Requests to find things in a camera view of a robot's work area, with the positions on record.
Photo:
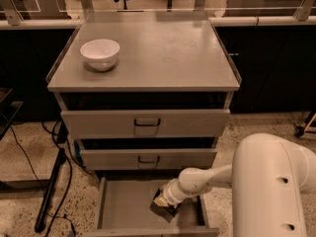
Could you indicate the grey drawer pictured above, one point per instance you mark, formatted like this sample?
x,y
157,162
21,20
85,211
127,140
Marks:
x,y
147,159
145,123
123,210

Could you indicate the bottom grey drawer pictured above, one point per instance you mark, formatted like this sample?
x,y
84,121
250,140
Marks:
x,y
123,210

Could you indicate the dark rxbar chocolate bar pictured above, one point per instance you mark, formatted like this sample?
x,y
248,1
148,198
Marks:
x,y
167,213

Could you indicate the white ceramic bowl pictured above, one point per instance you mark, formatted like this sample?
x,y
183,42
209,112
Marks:
x,y
100,54

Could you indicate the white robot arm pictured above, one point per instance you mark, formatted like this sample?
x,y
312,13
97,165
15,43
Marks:
x,y
267,177

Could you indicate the grey drawer cabinet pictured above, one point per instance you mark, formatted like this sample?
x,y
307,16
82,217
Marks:
x,y
167,61

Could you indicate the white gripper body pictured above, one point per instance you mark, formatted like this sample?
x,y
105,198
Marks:
x,y
170,195

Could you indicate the white horizontal rail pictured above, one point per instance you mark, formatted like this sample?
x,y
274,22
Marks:
x,y
215,21

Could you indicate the top grey drawer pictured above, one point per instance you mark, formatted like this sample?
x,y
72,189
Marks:
x,y
145,123

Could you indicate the black desk frame leg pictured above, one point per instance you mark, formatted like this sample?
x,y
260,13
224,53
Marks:
x,y
49,190

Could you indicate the middle grey drawer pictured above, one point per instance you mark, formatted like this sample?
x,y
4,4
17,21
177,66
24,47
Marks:
x,y
147,159

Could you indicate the wheeled cart base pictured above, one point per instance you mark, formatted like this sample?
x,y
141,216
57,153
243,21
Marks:
x,y
307,127

